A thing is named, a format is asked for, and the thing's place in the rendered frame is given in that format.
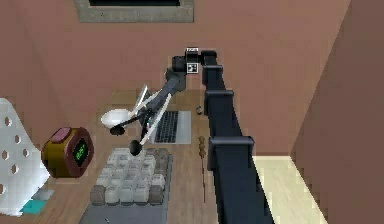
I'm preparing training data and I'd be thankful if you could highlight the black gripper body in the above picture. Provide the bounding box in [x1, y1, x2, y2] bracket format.
[145, 55, 188, 127]

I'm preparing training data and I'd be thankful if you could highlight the teal flat square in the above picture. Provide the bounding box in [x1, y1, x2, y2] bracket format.
[19, 199, 48, 215]

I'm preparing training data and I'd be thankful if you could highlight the brown round alarm clock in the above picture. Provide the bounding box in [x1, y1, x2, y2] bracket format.
[40, 126, 95, 179]

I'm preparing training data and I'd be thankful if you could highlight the grey flat square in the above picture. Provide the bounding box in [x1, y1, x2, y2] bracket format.
[32, 188, 56, 201]

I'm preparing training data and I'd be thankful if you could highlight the grey framed window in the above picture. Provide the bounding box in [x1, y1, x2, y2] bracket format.
[73, 0, 196, 24]

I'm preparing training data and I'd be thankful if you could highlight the white perforated chair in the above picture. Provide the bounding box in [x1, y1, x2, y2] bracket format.
[0, 97, 51, 217]

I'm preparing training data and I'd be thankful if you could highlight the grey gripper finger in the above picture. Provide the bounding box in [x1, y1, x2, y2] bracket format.
[128, 92, 173, 157]
[109, 84, 165, 137]

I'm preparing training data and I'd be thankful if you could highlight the grey keyboard with pale keys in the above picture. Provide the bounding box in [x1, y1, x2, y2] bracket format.
[79, 147, 174, 224]

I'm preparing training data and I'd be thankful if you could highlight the white bowl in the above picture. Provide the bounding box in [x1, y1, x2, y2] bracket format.
[100, 108, 133, 130]

